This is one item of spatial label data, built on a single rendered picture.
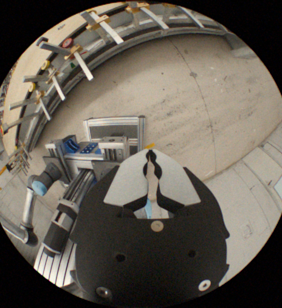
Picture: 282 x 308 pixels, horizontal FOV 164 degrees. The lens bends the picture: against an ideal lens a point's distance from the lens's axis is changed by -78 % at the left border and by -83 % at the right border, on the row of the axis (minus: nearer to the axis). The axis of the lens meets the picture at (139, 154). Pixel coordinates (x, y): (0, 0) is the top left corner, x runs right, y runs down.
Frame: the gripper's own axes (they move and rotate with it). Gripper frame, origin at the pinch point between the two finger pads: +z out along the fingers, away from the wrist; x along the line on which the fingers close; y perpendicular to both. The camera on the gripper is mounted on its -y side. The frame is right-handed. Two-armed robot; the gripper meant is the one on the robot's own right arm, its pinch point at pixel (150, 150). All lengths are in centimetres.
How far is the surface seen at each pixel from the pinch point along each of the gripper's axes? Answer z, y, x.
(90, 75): 46, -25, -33
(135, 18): 46, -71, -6
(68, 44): 41, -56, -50
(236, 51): 116, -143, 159
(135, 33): 63, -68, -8
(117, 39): 36, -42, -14
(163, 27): 36, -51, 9
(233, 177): 98, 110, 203
